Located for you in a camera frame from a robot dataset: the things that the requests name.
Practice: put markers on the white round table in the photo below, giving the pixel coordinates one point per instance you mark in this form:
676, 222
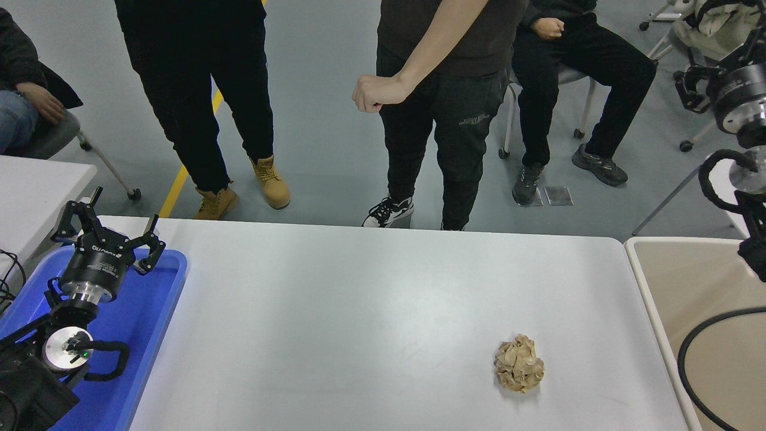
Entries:
720, 191

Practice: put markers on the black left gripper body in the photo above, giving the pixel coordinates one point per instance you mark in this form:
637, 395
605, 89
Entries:
96, 263

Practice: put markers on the person in tan boots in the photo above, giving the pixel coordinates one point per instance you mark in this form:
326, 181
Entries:
179, 72

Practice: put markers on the person's left forearm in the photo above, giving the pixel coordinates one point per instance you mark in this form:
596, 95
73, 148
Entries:
455, 42

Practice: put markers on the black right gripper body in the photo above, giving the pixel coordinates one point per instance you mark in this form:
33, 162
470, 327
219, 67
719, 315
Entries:
742, 90

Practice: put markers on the seated person in black jacket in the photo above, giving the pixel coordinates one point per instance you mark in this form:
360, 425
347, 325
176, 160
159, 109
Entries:
24, 54

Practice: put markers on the large pale bin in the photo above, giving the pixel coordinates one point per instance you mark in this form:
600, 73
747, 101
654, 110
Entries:
670, 281

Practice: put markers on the blue plastic tray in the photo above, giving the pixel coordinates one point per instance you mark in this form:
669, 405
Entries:
149, 323

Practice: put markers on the grey wheeled chair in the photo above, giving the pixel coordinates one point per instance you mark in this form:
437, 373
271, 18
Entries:
57, 131

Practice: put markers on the metal floor plate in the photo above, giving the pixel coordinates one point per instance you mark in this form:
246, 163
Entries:
537, 199
559, 196

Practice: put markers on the cream coat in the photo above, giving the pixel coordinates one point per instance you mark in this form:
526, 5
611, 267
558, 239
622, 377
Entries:
718, 24

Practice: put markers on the person's hand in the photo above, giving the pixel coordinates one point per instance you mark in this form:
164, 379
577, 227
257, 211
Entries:
43, 103

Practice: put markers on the grey-seat wheeled chair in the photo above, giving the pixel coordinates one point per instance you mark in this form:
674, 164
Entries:
571, 75

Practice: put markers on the crumpled tan paper ball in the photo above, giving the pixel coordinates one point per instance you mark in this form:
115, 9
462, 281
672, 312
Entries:
519, 364

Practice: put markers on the person's right hand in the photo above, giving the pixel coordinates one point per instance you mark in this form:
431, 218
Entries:
549, 29

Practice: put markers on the person's left hand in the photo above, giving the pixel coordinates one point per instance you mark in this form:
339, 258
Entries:
380, 93

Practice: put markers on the person in grey sneakers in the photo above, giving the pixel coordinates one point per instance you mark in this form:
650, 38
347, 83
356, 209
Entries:
598, 66

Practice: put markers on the white side table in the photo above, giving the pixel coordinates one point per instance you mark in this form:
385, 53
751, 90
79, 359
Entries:
36, 191

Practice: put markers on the person in black-white sneakers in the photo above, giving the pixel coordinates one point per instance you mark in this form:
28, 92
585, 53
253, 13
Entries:
455, 120

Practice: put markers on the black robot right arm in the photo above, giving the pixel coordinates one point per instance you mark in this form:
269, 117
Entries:
755, 251

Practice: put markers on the white wheeled chair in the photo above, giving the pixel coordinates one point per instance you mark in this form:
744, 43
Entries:
686, 145

